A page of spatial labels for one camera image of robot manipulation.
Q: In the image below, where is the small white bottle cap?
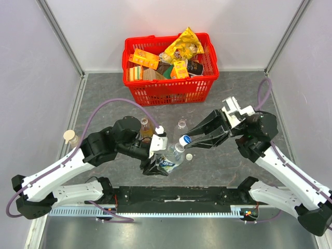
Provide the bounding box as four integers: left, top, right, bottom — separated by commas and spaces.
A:
186, 154, 193, 161

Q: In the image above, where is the clear bottle blue cap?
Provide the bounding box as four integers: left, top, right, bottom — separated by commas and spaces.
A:
159, 142, 185, 174

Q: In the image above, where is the clear plastic bottle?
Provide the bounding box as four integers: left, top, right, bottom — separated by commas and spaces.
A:
173, 119, 188, 143

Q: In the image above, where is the yellow tea bottle red label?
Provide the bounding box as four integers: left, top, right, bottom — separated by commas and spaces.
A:
140, 117, 154, 139

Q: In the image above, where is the blue white bottle cap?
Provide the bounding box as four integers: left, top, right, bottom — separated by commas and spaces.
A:
178, 135, 191, 147

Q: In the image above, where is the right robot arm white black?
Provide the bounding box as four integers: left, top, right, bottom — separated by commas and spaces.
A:
186, 106, 331, 237

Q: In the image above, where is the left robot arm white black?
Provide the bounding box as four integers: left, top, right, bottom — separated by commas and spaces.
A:
11, 116, 167, 219

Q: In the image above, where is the beige bottle round cap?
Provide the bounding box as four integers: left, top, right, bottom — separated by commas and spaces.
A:
63, 130, 79, 148

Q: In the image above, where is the red plastic shopping basket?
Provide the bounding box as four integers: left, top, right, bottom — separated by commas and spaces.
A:
122, 33, 219, 106

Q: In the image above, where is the orange box right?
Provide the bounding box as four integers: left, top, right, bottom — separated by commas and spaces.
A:
170, 61, 189, 79

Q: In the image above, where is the orange box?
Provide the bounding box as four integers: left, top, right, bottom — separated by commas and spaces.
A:
129, 48, 159, 70
170, 61, 189, 79

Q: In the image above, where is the green package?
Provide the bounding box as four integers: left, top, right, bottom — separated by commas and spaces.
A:
163, 65, 174, 79

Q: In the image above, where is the yellow snack bag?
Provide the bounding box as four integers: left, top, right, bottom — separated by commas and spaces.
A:
164, 27, 204, 64

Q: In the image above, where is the clear wrapped snack pack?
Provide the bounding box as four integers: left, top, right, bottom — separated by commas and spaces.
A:
159, 52, 172, 64

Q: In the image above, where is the wooden block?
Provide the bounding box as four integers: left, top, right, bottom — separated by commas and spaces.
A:
143, 68, 166, 81

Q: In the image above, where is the striped sponge pack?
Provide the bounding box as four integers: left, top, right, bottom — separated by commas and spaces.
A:
129, 65, 143, 81

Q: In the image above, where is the orange box left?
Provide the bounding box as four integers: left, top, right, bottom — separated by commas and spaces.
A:
129, 48, 159, 70

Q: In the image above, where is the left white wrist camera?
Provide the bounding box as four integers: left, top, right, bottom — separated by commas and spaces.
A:
149, 126, 168, 158

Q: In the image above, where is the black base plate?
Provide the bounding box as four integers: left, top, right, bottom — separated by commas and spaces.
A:
108, 185, 269, 214

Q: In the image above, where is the white cable duct rail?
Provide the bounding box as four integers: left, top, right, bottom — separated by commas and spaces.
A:
48, 206, 244, 218

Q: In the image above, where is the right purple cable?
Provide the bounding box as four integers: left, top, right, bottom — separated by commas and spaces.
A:
243, 77, 332, 224

